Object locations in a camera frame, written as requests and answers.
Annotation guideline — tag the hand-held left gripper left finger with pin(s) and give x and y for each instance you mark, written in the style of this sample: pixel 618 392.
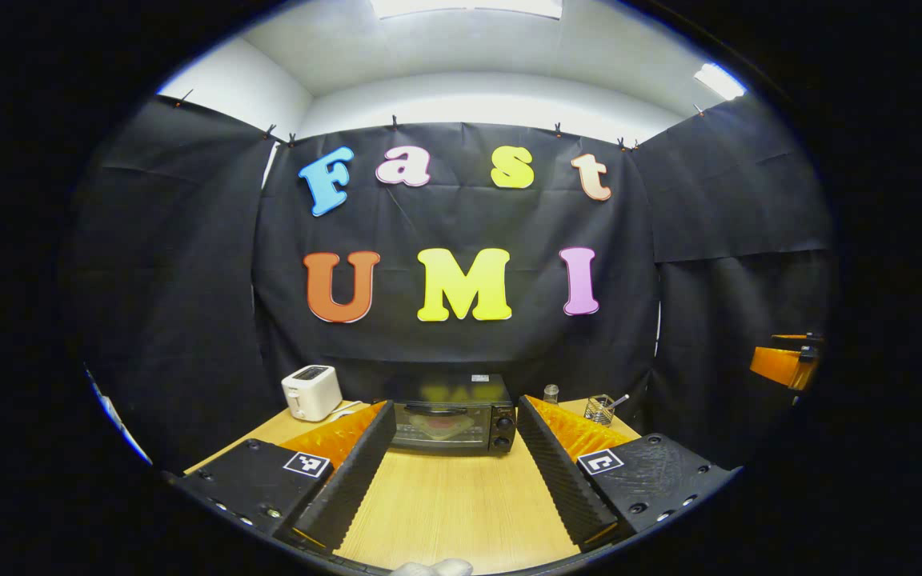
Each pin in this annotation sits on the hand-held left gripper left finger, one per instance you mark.
pixel 353 480

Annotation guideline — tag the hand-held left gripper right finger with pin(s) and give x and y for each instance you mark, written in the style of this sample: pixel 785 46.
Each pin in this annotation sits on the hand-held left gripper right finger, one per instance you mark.
pixel 561 480

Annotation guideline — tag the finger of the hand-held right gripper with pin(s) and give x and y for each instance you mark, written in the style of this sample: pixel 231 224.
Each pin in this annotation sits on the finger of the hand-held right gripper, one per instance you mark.
pixel 797 340
pixel 773 364

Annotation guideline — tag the black electric oven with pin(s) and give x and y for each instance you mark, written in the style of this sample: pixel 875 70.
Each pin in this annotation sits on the black electric oven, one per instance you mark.
pixel 501 400

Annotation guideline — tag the clear plastic bottle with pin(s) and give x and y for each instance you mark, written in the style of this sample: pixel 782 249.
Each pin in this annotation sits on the clear plastic bottle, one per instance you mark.
pixel 551 394

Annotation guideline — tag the white toaster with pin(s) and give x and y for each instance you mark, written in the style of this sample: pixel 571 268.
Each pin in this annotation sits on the white toaster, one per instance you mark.
pixel 309 396

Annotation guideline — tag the metal spoon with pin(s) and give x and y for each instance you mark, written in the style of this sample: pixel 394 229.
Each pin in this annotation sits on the metal spoon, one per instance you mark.
pixel 619 400

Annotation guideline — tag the ceiling light panel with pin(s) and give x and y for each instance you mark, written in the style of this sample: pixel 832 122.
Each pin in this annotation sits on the ceiling light panel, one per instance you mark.
pixel 469 6
pixel 719 80

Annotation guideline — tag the black backdrop cloth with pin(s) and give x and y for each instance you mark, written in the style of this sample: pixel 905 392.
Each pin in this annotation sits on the black backdrop cloth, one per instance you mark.
pixel 469 216

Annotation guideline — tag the row of black cloth clips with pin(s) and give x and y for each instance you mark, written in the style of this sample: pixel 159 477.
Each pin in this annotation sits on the row of black cloth clips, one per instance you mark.
pixel 394 122

